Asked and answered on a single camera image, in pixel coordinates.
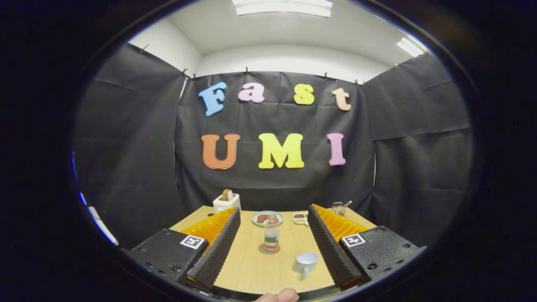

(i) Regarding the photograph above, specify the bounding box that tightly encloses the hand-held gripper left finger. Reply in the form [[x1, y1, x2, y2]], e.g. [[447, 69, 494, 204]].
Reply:
[[126, 206, 242, 294]]

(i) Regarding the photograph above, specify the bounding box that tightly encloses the clear juice bottle red collar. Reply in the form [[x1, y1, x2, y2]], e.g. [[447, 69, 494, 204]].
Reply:
[[263, 214, 280, 253]]

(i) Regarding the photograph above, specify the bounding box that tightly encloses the wooden table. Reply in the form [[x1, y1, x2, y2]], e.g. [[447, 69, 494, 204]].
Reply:
[[170, 205, 378, 294]]

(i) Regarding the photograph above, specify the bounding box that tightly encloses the white toaster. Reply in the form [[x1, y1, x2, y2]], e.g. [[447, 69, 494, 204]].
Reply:
[[213, 193, 242, 214]]

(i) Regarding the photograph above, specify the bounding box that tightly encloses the green plate with meat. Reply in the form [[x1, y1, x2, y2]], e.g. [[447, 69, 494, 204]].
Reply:
[[251, 211, 284, 227]]

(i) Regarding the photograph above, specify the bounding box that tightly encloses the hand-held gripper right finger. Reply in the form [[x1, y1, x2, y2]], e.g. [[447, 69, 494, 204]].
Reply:
[[307, 204, 428, 292]]

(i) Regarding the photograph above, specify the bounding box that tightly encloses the black backdrop cloth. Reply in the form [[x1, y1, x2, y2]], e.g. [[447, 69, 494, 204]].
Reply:
[[71, 42, 474, 250]]

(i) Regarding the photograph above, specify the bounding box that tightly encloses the small ceiling light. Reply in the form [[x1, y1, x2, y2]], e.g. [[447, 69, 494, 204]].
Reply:
[[396, 37, 426, 57]]

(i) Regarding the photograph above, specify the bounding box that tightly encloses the long ceiling light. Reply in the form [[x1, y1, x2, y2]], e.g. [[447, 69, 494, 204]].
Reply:
[[232, 0, 333, 18]]

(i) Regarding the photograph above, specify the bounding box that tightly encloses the white cup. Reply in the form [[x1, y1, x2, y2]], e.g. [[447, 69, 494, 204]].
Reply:
[[292, 252, 319, 281]]

